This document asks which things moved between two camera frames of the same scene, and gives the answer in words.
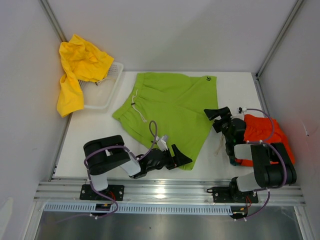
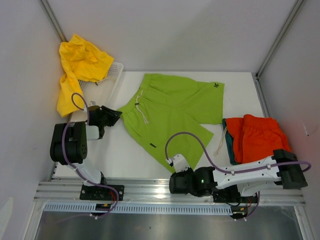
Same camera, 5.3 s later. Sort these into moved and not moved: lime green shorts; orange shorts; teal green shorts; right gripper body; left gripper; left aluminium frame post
Moved: right gripper body; left gripper
Not moved: teal green shorts; orange shorts; lime green shorts; left aluminium frame post
